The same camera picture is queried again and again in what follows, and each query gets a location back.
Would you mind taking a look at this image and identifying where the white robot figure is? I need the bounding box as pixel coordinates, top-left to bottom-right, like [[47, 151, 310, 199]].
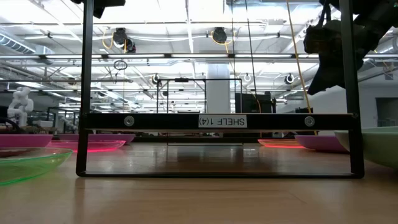
[[6, 86, 34, 127]]

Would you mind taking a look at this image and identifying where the white square pillar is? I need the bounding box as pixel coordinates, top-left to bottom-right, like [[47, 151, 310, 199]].
[[206, 63, 231, 114]]

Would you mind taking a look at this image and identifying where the black hanging cable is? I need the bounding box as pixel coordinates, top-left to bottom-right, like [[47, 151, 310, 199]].
[[244, 0, 259, 94]]

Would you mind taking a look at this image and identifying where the black ceiling cable reel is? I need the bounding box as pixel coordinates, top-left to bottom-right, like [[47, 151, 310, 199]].
[[126, 37, 137, 54], [212, 26, 228, 45], [112, 27, 128, 47]]

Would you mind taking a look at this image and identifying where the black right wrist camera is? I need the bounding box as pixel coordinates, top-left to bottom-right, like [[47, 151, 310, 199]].
[[303, 24, 328, 54]]

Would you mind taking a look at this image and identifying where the black metal wooden shelf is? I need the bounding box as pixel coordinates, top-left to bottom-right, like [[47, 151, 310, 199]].
[[75, 0, 365, 180]]

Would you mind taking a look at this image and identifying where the black monitor cabinet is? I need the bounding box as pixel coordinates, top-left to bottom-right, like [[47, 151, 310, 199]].
[[234, 91, 277, 114]]

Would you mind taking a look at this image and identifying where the pink opaque plastic plate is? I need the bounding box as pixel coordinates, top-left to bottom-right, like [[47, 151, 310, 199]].
[[0, 134, 54, 149]]

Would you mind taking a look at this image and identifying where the mint green opaque plate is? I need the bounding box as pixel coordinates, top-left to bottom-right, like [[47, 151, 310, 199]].
[[334, 126, 398, 170]]

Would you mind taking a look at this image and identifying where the orange transparent plastic plate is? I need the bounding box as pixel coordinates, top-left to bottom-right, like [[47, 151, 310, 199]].
[[257, 138, 307, 149]]

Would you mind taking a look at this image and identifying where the grey ventilation duct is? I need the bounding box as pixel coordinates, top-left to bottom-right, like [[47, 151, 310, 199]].
[[0, 32, 55, 65]]

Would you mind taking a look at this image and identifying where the red transparent plastic plate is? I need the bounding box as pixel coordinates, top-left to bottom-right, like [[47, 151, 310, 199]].
[[45, 139, 127, 154]]

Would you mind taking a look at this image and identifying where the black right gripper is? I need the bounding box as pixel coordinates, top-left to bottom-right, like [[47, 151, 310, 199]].
[[307, 18, 374, 96]]

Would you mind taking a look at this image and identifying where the long ceiling light strip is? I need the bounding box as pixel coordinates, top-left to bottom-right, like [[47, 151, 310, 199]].
[[0, 53, 398, 60]]

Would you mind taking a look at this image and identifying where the yellow hanging cable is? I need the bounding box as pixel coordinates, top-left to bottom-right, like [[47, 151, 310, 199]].
[[285, 0, 318, 136]]

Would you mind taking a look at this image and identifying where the purple opaque plastic plate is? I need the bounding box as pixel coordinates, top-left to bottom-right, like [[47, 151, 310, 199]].
[[294, 134, 351, 154], [58, 133, 137, 145]]

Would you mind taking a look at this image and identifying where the black metal frame rig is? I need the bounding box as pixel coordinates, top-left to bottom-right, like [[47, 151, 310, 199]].
[[156, 77, 244, 114]]

